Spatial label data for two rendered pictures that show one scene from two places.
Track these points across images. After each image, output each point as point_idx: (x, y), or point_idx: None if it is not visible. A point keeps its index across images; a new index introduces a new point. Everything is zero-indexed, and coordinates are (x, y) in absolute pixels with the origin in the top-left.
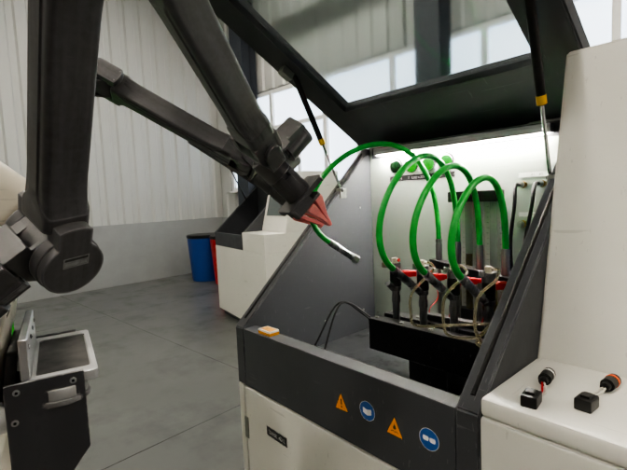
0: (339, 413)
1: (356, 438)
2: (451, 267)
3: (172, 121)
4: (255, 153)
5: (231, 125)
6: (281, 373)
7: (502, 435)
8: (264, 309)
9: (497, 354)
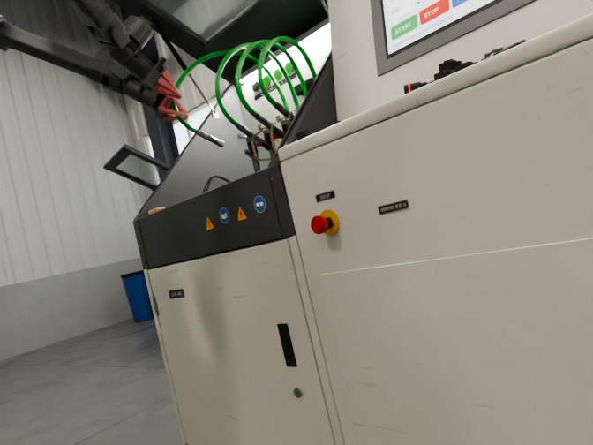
0: (209, 234)
1: (223, 244)
2: (264, 94)
3: (48, 51)
4: (101, 28)
5: (77, 5)
6: (168, 235)
7: (291, 164)
8: (155, 205)
9: (293, 131)
